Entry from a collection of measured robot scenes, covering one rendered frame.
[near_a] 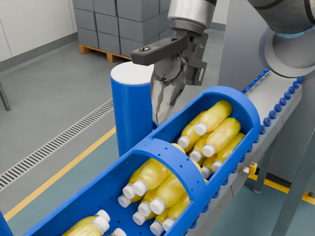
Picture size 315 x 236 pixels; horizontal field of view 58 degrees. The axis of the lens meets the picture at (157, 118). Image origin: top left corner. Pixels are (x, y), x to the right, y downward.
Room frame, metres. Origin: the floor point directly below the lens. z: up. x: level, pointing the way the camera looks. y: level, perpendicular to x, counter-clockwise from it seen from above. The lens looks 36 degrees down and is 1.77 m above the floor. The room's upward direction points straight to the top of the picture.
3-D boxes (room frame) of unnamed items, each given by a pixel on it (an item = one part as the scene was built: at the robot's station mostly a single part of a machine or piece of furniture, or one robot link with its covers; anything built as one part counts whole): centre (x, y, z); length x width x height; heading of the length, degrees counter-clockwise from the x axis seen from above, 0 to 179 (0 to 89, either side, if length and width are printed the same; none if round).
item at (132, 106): (1.46, 0.12, 0.59); 0.28 x 0.28 x 0.88
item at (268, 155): (1.47, -0.78, 0.31); 0.06 x 0.06 x 0.63; 52
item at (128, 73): (1.46, 0.12, 1.03); 0.28 x 0.28 x 0.01
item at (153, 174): (0.60, -0.01, 1.15); 0.19 x 0.07 x 0.07; 142
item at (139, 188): (0.53, 0.05, 1.15); 0.04 x 0.02 x 0.04; 52
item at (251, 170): (0.84, -0.37, 0.92); 0.08 x 0.03 x 0.05; 52
